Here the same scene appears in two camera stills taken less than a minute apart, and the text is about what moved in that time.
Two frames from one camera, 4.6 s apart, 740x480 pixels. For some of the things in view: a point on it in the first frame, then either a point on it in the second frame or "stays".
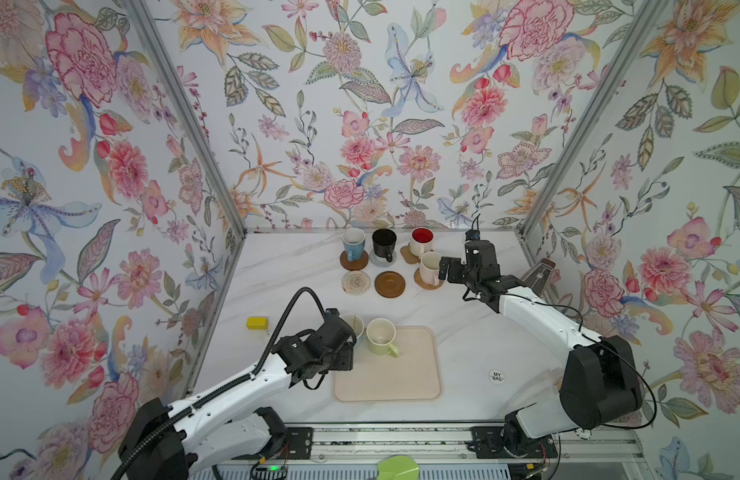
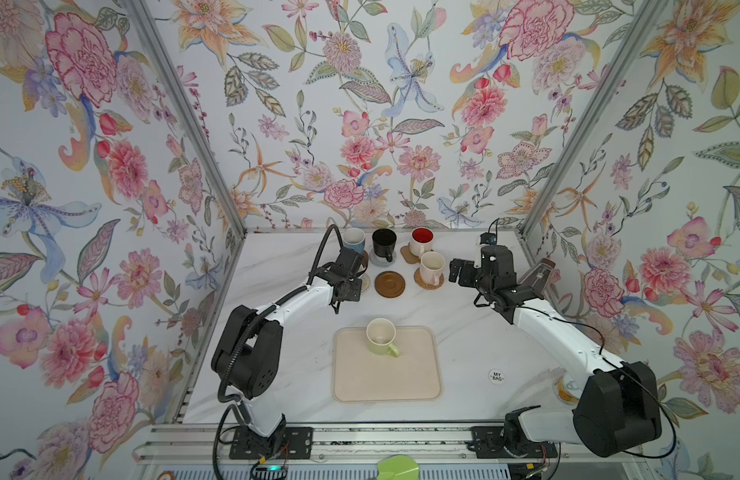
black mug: [384, 240] stays
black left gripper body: [340, 361] to [353, 290]
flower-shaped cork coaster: [408, 256] stays
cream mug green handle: [380, 333] stays
